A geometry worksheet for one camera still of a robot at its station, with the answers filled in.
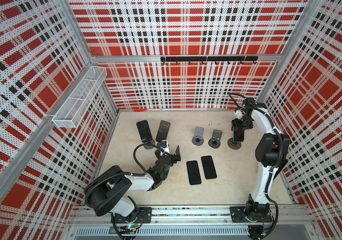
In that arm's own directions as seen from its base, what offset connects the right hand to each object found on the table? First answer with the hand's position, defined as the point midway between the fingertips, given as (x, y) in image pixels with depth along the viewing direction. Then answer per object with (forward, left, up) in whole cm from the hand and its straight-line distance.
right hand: (240, 128), depth 94 cm
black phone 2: (-1, +49, 0) cm, 49 cm away
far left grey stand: (-3, +58, -10) cm, 59 cm away
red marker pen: (+31, +73, -13) cm, 80 cm away
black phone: (-2, +61, +1) cm, 61 cm away
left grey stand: (-19, +47, +12) cm, 52 cm away
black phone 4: (-4, +1, -3) cm, 5 cm away
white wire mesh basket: (+5, +107, +10) cm, 107 cm away
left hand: (-14, +43, -1) cm, 45 cm away
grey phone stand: (-3, +15, -11) cm, 19 cm away
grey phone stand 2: (-3, +26, -8) cm, 27 cm away
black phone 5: (-21, +21, -12) cm, 32 cm away
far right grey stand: (-5, +1, -13) cm, 14 cm away
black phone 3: (-24, +31, -12) cm, 41 cm away
